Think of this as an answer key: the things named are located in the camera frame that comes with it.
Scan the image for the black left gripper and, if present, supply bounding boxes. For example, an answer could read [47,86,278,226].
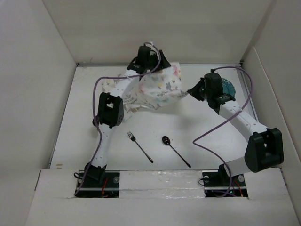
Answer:
[144,49,170,72]

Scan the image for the animal print cloth napkin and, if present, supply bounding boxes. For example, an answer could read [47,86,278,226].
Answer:
[101,61,190,118]

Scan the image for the teal ceramic plate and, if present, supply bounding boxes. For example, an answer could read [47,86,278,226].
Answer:
[221,78,236,97]

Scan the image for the black spoon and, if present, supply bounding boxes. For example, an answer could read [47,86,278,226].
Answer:
[162,136,191,168]

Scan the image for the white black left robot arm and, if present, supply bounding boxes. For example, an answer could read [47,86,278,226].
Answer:
[81,42,171,187]

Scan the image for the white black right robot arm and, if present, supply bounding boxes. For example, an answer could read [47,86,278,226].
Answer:
[188,73,284,187]

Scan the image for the black fork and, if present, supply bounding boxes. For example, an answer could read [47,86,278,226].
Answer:
[127,131,153,163]

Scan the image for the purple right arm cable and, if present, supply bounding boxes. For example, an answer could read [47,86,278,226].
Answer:
[192,66,255,197]

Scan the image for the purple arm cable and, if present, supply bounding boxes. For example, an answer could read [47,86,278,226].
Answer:
[74,41,163,196]
[192,66,255,197]

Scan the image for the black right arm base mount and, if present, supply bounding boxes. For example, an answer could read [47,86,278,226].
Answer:
[198,170,248,198]

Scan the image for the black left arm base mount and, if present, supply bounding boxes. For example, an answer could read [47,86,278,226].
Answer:
[73,170,120,198]

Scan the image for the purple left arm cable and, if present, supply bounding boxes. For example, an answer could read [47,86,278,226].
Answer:
[74,41,163,196]

